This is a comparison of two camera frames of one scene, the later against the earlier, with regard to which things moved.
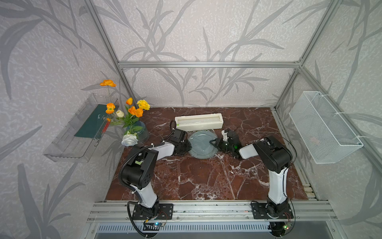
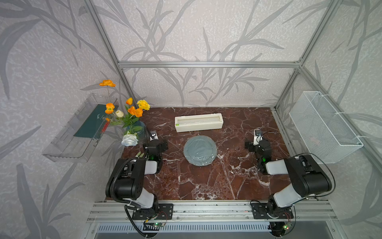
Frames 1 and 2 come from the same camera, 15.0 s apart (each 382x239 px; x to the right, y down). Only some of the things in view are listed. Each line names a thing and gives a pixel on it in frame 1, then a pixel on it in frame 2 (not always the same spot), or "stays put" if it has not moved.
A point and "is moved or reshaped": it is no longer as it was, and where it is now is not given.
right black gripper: [217, 143] → [251, 145]
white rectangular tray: [202, 122] stays put
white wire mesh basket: [325, 136] stays put
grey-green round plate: [201, 148] is moved or reshaped
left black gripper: [189, 147] → [163, 146]
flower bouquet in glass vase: [135, 130] stays put
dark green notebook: [94, 125] stays put
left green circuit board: [157, 224] stays put
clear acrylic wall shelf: [77, 141] stays put
